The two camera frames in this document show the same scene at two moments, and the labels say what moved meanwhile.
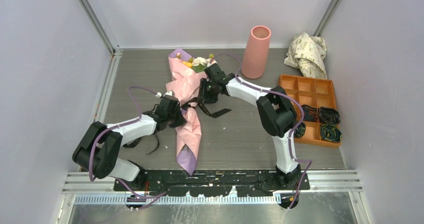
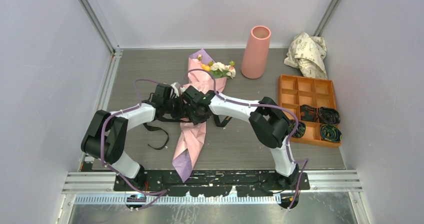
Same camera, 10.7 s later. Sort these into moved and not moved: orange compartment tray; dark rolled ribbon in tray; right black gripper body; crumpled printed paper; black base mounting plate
Moved: right black gripper body
Not moved: dark rolled ribbon in tray; black base mounting plate; crumpled printed paper; orange compartment tray
